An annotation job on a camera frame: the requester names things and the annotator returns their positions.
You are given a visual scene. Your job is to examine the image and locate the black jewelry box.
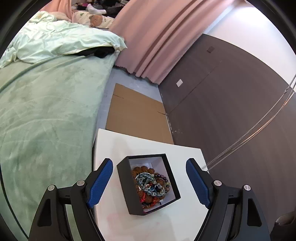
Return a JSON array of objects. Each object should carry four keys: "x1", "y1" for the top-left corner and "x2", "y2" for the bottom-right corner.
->
[{"x1": 117, "y1": 154, "x2": 181, "y2": 216}]

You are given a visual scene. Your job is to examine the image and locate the pile of bracelets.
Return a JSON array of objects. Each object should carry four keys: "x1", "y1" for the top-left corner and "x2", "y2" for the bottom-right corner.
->
[{"x1": 131, "y1": 165, "x2": 171, "y2": 207}]

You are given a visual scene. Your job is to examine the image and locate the white table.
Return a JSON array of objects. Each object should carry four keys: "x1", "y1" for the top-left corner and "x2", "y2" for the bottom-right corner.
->
[{"x1": 94, "y1": 129, "x2": 207, "y2": 240}]

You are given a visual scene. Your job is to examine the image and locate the flattened brown cardboard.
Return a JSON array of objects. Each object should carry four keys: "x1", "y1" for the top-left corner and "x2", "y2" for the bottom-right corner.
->
[{"x1": 106, "y1": 83, "x2": 174, "y2": 144}]

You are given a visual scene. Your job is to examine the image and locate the green bed sheet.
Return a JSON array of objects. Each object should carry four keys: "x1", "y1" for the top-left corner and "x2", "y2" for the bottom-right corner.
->
[{"x1": 1, "y1": 53, "x2": 117, "y2": 240}]

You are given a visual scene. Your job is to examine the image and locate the black garment on bed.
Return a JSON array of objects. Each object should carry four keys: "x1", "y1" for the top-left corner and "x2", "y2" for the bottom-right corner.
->
[{"x1": 75, "y1": 46, "x2": 115, "y2": 58}]

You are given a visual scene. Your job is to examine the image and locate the light green duvet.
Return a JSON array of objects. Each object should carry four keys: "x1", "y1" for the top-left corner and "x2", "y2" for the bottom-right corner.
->
[{"x1": 1, "y1": 11, "x2": 126, "y2": 68}]

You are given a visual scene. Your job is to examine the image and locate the patterned pillow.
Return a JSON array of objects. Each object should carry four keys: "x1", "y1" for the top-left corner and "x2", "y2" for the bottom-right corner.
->
[{"x1": 73, "y1": 11, "x2": 114, "y2": 29}]

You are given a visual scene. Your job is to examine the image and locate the white sock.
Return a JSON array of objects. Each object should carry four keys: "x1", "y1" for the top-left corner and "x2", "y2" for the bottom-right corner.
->
[{"x1": 86, "y1": 4, "x2": 107, "y2": 15}]

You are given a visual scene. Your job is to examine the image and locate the pink side curtain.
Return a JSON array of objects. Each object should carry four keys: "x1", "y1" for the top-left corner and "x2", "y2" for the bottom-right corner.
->
[{"x1": 40, "y1": 0, "x2": 74, "y2": 22}]

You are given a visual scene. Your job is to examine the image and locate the dark wood wall panel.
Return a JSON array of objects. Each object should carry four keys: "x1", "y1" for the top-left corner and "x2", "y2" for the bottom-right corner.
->
[{"x1": 159, "y1": 35, "x2": 295, "y2": 228}]

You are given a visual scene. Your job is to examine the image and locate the white wall outlet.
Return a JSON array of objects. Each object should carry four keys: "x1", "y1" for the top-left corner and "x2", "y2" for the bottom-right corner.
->
[{"x1": 176, "y1": 79, "x2": 183, "y2": 87}]

